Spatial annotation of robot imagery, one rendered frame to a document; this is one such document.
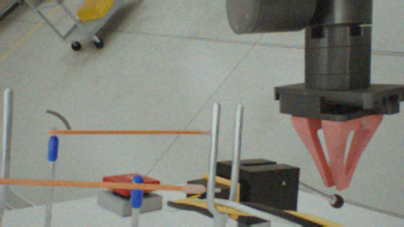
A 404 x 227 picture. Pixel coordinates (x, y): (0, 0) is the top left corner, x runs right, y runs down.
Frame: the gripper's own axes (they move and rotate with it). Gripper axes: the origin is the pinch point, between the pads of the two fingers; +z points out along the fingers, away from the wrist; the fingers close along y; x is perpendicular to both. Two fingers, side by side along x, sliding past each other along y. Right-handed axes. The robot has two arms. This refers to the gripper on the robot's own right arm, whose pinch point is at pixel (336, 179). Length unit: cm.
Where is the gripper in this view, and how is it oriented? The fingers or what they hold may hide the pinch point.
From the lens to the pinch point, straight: 43.5
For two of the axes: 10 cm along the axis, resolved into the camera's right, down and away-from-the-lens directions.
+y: 6.1, 0.9, -7.9
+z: 0.5, 9.9, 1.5
